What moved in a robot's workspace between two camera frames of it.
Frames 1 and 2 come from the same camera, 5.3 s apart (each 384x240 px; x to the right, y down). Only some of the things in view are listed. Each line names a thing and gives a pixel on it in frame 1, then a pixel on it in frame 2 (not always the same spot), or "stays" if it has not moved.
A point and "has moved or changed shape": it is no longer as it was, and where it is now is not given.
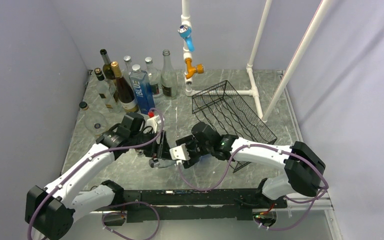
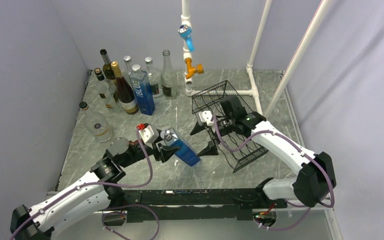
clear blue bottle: (196, 161) has moved or changed shape
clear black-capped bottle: (103, 90) stays
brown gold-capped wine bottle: (126, 96) stays
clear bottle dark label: (128, 68) stays
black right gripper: (188, 141) to (211, 149)
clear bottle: (152, 76) stays
